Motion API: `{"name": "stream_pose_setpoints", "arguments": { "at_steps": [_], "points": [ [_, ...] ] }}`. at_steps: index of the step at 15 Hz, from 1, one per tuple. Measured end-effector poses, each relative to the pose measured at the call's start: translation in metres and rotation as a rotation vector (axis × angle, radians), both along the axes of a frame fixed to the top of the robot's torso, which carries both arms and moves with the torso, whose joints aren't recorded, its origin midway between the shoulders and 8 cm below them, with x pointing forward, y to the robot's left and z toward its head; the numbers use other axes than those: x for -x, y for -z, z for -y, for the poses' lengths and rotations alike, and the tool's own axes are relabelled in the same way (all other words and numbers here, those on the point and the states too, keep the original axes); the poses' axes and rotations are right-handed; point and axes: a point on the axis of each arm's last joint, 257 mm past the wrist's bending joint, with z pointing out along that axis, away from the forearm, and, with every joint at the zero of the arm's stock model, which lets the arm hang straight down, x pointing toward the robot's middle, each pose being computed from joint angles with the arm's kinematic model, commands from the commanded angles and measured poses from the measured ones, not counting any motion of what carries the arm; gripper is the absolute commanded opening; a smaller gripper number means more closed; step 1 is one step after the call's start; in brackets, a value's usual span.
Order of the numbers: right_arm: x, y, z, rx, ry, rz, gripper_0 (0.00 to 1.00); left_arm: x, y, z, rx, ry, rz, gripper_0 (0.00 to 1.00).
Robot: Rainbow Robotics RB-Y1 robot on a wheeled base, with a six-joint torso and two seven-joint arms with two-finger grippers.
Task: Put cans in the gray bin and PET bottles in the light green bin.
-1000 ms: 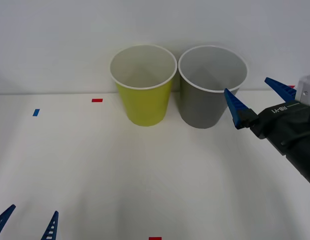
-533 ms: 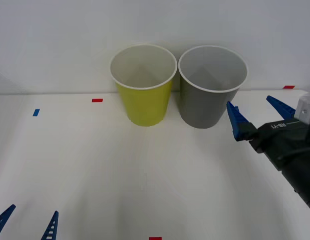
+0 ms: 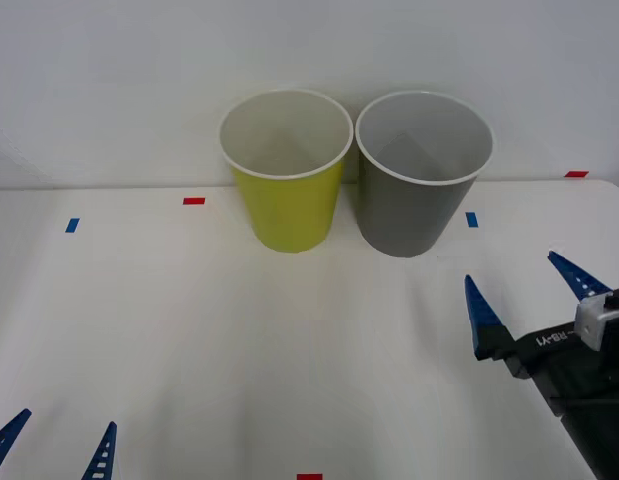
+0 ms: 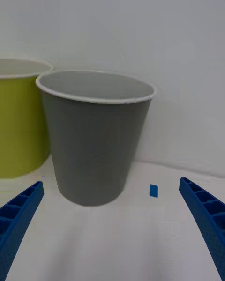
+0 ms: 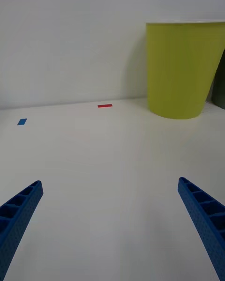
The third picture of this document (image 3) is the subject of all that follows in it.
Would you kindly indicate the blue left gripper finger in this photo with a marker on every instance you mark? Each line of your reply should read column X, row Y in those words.
column 6, row 432
column 103, row 457

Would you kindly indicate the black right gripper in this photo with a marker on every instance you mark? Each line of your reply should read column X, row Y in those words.
column 554, row 365

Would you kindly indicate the grey plastic waste bin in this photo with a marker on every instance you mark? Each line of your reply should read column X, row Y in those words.
column 404, row 220

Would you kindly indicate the yellow-green plastic waste bin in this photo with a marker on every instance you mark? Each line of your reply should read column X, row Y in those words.
column 289, row 215

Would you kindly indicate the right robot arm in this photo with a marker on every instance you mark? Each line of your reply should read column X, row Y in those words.
column 604, row 440

